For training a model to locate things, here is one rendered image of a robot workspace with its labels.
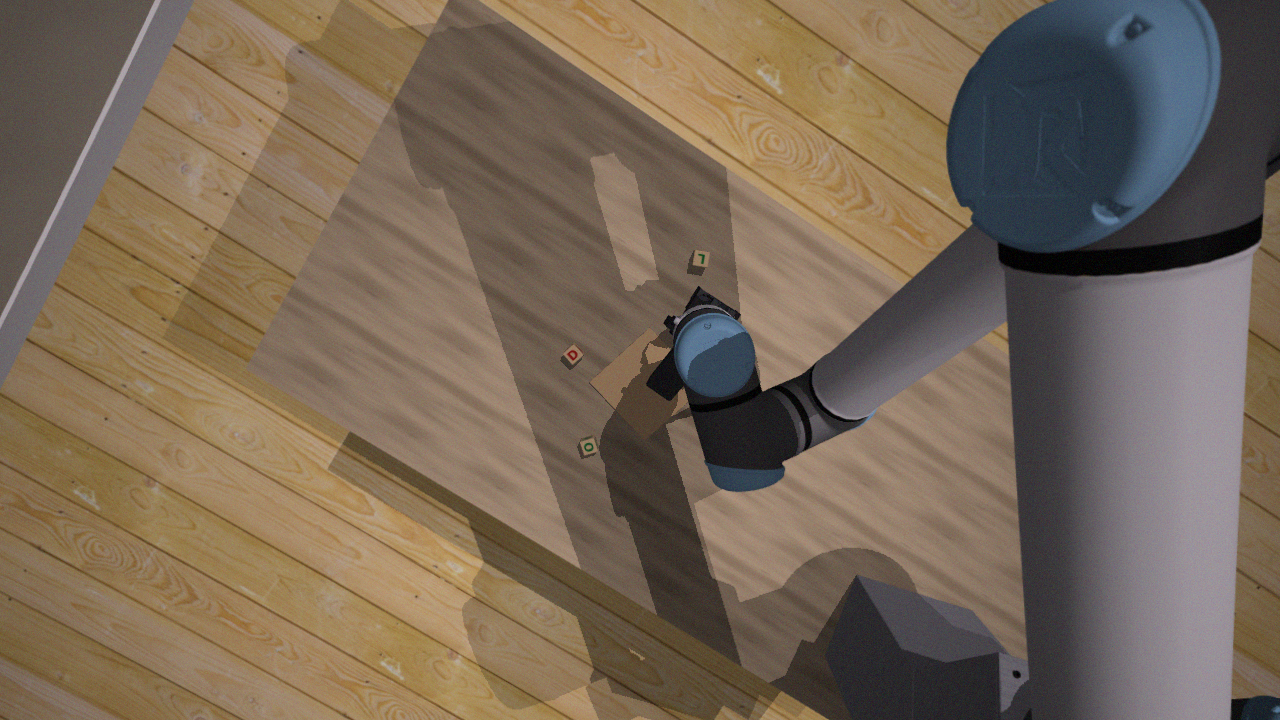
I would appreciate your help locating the tan square mat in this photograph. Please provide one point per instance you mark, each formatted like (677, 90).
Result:
(623, 384)

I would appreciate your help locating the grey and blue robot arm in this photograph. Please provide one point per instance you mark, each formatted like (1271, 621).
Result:
(1095, 138)

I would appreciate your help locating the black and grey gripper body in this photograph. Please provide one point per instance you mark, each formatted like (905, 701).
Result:
(702, 297)

